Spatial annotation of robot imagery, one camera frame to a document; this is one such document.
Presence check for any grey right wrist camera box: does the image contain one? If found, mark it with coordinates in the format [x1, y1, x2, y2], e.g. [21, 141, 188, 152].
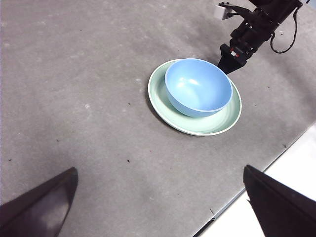
[213, 2, 234, 20]

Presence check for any pale green round plate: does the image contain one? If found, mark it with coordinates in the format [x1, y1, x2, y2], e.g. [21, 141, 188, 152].
[147, 58, 242, 137]

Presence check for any blue ribbed bowl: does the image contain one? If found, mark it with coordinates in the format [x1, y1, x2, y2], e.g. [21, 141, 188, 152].
[164, 58, 234, 118]

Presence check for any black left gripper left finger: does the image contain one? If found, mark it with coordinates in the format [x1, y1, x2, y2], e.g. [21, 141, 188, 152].
[0, 167, 79, 237]

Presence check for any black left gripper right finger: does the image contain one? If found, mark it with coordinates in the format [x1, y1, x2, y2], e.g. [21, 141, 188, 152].
[243, 164, 316, 237]

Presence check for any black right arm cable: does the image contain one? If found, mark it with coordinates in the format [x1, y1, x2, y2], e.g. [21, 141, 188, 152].
[270, 7, 298, 54]

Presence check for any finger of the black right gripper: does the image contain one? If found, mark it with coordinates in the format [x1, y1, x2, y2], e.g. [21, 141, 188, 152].
[218, 43, 247, 75]

